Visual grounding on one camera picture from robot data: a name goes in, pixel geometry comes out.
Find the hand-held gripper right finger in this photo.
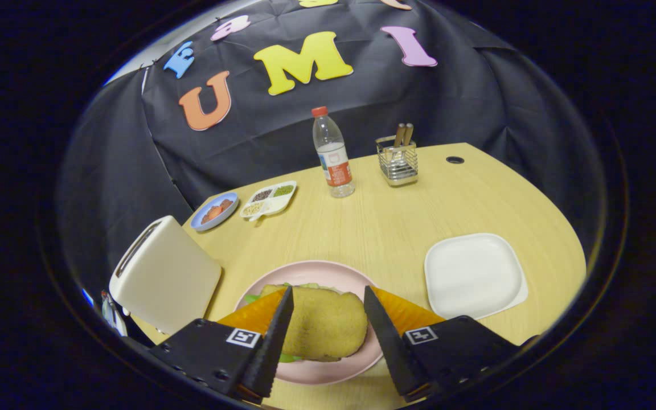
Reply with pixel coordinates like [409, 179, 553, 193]
[363, 285, 521, 397]

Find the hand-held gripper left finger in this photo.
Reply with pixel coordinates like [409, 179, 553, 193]
[149, 285, 295, 399]

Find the green lettuce leaf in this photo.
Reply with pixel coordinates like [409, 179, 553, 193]
[244, 281, 340, 363]

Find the brown toast slice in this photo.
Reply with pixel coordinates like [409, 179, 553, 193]
[260, 284, 368, 363]

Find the white square plate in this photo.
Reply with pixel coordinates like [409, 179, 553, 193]
[424, 232, 530, 321]

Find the white toaster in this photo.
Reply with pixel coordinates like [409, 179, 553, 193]
[109, 215, 223, 335]

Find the pink plate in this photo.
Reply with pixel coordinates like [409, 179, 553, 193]
[234, 260, 386, 386]

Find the blue plate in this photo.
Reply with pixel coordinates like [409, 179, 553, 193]
[191, 192, 240, 232]

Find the white divided seed tray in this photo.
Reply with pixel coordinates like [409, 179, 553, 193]
[240, 181, 298, 222]

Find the clear bottle with red cap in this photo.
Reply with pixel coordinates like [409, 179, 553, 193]
[311, 106, 356, 198]

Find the metal wire utensil holder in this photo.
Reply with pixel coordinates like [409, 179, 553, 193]
[376, 136, 419, 187]

